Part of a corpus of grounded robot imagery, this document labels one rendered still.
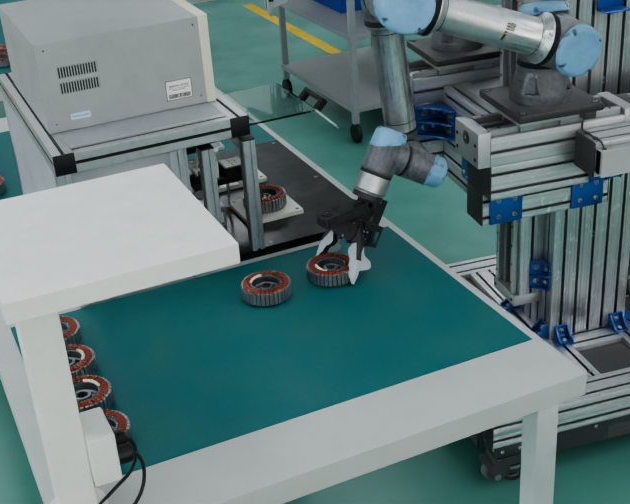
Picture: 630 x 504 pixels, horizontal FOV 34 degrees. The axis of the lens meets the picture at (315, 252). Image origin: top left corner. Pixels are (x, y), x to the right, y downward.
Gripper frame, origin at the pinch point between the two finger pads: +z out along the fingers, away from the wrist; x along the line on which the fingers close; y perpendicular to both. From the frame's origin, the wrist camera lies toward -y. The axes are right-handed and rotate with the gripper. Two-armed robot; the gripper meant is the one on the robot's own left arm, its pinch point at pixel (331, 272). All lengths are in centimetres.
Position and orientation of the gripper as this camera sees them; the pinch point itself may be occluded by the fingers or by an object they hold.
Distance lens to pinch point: 236.1
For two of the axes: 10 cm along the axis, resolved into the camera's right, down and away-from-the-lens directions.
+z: -3.5, 9.3, 1.3
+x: -6.2, -3.3, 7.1
